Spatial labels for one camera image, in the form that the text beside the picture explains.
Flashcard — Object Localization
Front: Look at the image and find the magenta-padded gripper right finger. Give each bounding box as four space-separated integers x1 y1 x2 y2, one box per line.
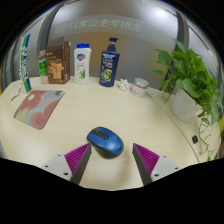
131 142 182 187

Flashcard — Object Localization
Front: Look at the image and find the brown snack carton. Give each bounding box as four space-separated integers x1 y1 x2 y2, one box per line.
45 36 72 85

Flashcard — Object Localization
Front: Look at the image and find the dark blue pump bottle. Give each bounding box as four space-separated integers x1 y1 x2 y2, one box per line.
98 36 121 88

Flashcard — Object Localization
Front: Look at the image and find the small white jar red band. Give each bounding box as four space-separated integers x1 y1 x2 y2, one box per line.
130 77 150 98

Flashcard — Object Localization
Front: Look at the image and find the crumpled white tissue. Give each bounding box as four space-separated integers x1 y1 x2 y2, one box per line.
118 78 133 92

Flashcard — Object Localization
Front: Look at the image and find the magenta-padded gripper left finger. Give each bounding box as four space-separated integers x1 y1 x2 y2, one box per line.
41 142 93 186

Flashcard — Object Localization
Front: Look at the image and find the green plant in white pot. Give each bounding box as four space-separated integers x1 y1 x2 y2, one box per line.
150 39 224 161

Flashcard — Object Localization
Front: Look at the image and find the blue computer mouse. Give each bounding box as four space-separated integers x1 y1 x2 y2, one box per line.
86 126 125 160

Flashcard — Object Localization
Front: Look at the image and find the pastel floral mouse pad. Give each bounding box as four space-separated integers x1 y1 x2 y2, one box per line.
13 89 66 131

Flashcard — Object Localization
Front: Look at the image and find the clear bottle green label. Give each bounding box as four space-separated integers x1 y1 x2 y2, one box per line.
37 49 49 85

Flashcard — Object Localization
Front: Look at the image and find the white green shuttlecock tube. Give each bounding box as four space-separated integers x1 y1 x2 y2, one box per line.
18 33 33 94

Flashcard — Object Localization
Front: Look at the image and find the white bottle blue cap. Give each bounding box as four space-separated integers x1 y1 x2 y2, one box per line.
73 42 92 85

